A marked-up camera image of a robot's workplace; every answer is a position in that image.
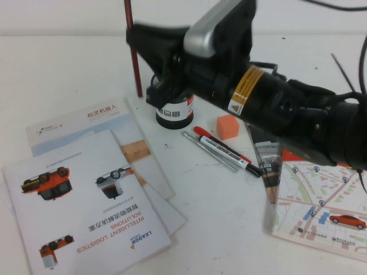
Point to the black mesh pen holder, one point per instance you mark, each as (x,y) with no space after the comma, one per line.
(175,121)

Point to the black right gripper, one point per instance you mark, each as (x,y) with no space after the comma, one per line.
(206,77)

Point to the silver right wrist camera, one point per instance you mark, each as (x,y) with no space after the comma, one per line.
(200,34)

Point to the white paper sheet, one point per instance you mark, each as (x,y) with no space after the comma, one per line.
(172,215)

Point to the white board marker black cap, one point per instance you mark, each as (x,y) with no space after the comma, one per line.
(220,149)

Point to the AgileX brochure with wood photo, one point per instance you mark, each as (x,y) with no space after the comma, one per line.
(71,123)

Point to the silver pen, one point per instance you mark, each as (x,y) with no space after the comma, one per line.
(190,137)

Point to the Leador logistics brochure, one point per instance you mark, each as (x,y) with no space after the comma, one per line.
(86,186)

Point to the red capped marker pen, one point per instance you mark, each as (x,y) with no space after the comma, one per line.
(200,129)

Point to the black zip tie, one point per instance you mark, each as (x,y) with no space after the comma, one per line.
(362,180)
(342,71)

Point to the dark red pencil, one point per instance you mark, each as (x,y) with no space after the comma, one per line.
(137,71)

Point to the orange foam cube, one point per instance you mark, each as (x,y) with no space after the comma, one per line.
(228,127)

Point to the AgileX brochure with room photo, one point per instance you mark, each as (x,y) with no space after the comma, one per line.
(263,172)

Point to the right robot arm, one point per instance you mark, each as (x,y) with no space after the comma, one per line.
(315,129)

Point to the red autonomous driving book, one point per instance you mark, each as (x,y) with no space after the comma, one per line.
(315,200)

